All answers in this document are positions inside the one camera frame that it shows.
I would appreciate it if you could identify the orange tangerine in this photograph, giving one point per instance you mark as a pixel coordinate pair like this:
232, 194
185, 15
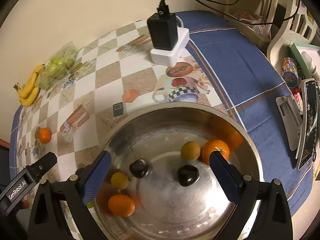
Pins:
212, 146
44, 135

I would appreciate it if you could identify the yellow banana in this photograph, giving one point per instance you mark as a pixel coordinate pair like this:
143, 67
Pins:
29, 86
31, 98

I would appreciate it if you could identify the grey phone stand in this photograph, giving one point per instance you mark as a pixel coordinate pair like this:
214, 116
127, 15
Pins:
291, 118

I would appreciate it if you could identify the clear box of green fruit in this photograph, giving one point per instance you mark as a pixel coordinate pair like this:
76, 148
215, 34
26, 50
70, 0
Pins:
57, 67

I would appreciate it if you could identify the checkered printed tablecloth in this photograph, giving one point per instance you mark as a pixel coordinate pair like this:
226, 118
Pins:
117, 78

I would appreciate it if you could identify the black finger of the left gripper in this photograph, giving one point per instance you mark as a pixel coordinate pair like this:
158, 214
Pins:
38, 169

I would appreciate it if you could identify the small dark cherry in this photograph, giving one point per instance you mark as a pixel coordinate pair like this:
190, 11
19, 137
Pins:
139, 168

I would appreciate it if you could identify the lower yellow banana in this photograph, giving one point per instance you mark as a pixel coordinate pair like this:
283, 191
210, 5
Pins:
31, 98

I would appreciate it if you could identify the large steel bowl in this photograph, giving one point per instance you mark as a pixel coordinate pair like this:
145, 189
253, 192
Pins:
164, 208

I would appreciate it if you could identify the upper yellow banana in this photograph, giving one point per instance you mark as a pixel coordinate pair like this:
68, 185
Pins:
29, 86

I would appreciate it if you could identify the white plastic chair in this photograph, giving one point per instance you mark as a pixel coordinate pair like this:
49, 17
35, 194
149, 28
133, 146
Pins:
274, 41

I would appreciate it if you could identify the black power adapter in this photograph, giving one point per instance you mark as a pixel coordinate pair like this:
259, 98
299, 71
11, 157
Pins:
163, 31

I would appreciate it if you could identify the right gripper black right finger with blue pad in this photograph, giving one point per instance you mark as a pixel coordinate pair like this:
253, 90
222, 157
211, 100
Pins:
273, 220

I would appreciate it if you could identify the orange tangerine edge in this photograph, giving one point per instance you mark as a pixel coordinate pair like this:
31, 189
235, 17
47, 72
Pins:
121, 205

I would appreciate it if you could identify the smartphone on stand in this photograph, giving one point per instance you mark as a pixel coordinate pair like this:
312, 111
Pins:
308, 132

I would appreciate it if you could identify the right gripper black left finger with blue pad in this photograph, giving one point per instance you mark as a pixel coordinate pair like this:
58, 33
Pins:
47, 220

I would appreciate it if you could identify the small green mango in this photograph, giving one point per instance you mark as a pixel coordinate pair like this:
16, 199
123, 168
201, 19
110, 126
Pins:
90, 205

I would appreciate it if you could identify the tan longan fruit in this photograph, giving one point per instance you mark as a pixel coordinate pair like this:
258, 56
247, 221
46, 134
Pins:
190, 151

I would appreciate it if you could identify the colourful snack can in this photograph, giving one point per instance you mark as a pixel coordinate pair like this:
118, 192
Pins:
289, 72

